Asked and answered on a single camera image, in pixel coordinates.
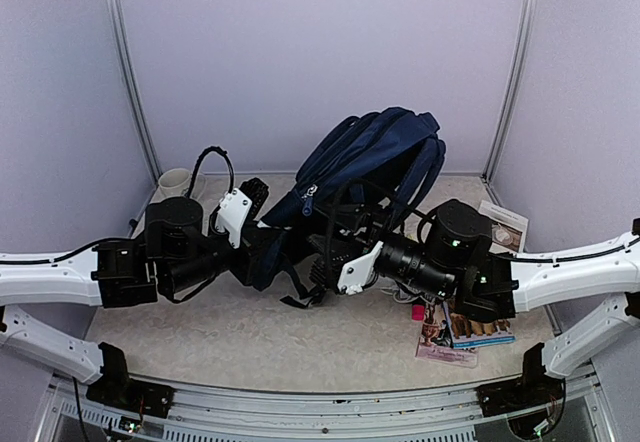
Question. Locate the metal front rail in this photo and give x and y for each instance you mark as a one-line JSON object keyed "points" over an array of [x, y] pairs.
{"points": [[208, 413]]}

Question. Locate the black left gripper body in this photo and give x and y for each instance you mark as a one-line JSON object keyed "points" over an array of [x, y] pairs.
{"points": [[252, 247]]}

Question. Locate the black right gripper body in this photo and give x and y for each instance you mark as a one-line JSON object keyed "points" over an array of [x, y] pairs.
{"points": [[375, 227]]}

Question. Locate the navy blue backpack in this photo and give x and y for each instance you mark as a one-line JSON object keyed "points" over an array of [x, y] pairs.
{"points": [[391, 158]]}

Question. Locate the left aluminium corner post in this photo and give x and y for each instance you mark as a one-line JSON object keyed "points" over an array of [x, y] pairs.
{"points": [[132, 90]]}

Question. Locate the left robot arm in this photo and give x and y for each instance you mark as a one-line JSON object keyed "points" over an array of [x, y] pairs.
{"points": [[178, 254]]}

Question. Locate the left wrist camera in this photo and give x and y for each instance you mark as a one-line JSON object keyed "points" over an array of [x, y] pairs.
{"points": [[236, 207]]}

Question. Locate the white charger with cable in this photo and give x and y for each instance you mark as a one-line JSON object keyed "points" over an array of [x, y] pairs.
{"points": [[403, 296]]}

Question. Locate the pink small cap object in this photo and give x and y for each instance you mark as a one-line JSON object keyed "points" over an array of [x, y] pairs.
{"points": [[417, 312]]}

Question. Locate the aluminium corner post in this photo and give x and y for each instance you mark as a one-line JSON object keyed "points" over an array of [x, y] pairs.
{"points": [[132, 90], [525, 27]]}

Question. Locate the white ceramic mug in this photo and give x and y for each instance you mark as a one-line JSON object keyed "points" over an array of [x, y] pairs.
{"points": [[176, 182]]}

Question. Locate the right aluminium corner post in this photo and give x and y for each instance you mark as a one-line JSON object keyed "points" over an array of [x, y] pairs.
{"points": [[525, 27]]}

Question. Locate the pink cover book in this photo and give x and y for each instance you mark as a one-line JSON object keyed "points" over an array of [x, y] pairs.
{"points": [[436, 344]]}

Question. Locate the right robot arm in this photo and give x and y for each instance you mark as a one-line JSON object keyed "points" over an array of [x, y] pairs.
{"points": [[451, 258]]}

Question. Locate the white grey book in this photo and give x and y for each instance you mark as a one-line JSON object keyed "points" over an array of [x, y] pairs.
{"points": [[508, 229]]}

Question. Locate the dog cover book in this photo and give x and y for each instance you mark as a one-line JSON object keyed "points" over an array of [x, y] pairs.
{"points": [[468, 334]]}

